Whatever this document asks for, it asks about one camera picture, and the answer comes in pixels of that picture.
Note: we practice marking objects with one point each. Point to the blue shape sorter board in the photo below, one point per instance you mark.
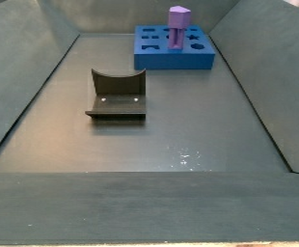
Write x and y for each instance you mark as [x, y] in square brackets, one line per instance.
[152, 55]

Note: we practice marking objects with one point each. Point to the black curved cradle holder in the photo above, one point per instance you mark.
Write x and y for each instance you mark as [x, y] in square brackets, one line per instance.
[119, 95]

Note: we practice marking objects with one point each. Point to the purple pentagon peg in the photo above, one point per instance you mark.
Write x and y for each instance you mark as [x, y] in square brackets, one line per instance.
[179, 20]

